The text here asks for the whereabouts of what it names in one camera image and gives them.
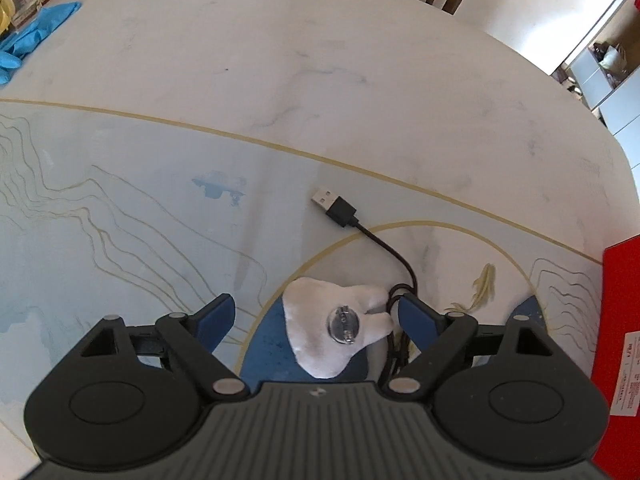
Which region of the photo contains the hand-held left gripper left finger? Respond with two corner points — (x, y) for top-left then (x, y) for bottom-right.
(80, 294), (248, 401)

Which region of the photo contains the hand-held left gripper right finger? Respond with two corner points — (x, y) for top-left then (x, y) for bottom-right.
(385, 294), (551, 401)

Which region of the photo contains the white plush brooch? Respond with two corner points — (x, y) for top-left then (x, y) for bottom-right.
(281, 276), (394, 380)

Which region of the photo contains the black USB cable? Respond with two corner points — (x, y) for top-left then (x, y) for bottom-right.
(310, 186), (418, 386)

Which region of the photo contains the red cardboard box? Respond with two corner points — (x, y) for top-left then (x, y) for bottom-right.
(590, 234), (640, 480)

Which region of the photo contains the low white bench cabinet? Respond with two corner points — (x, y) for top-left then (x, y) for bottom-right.
(565, 52), (617, 111)

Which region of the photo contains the white floor cabinet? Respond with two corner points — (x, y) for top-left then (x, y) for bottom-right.
(597, 75), (640, 137)

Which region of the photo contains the white tote bag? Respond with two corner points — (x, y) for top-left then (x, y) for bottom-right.
(597, 42), (628, 76)

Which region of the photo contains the blue rubber glove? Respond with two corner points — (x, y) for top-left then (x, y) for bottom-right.
(0, 1), (82, 86)

